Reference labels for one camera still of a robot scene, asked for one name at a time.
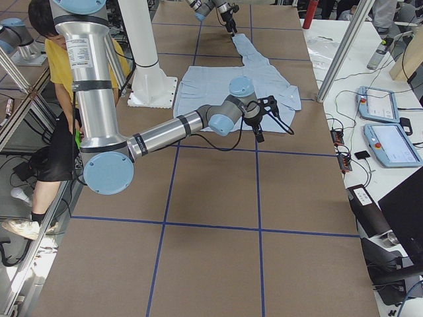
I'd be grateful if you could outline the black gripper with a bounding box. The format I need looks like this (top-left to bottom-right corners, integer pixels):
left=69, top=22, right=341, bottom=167
left=243, top=100, right=264, bottom=143
left=216, top=3, right=239, bottom=36

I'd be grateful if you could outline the light blue button shirt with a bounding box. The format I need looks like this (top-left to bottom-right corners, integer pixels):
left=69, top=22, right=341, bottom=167
left=173, top=34, right=301, bottom=125

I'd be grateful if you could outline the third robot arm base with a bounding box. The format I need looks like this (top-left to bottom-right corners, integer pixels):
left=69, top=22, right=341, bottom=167
left=1, top=18, right=46, bottom=67

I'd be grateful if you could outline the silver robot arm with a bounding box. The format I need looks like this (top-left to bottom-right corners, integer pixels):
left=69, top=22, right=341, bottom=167
left=186, top=0, right=239, bottom=36
left=50, top=1, right=270, bottom=195

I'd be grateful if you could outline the red bottle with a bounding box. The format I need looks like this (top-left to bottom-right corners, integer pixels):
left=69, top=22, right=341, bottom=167
left=302, top=0, right=319, bottom=30

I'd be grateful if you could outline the upper blue teach pendant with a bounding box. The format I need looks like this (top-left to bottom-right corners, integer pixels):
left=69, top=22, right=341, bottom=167
left=357, top=86, right=400, bottom=123

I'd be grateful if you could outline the blue teach pendant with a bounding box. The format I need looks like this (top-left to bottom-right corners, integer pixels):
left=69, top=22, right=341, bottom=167
left=363, top=123, right=422, bottom=168
left=357, top=86, right=400, bottom=123

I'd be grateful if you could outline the lower blue teach pendant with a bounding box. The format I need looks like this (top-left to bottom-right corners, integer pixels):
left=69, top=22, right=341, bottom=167
left=363, top=123, right=422, bottom=168

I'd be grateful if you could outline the clear water bottle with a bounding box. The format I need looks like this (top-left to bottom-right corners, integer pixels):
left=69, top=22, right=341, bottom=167
left=367, top=36, right=394, bottom=70

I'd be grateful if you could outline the black monitor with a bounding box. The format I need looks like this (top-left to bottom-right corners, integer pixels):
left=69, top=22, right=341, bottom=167
left=378, top=168, right=422, bottom=264

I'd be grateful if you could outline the person in yellow shirt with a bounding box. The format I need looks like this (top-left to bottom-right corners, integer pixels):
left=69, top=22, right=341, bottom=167
left=1, top=1, right=128, bottom=240

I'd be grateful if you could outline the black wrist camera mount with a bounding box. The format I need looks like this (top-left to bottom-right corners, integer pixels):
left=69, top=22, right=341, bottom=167
left=257, top=96, right=280, bottom=118

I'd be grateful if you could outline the white camera pole base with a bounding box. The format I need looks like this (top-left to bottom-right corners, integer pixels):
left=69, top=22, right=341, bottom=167
left=118, top=0, right=178, bottom=108

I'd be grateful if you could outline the aluminium frame post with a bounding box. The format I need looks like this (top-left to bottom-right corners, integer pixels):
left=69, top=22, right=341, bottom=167
left=317, top=0, right=375, bottom=103

